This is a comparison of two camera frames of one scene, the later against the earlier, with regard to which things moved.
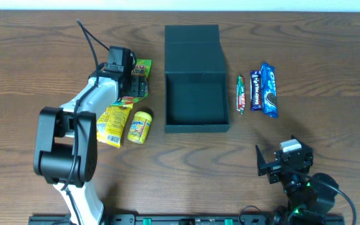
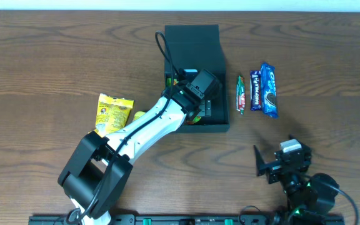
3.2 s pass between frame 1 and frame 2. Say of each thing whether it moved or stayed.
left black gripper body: moved
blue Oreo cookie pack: stayed
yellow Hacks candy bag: stayed
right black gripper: stayed
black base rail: stayed
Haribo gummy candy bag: moved
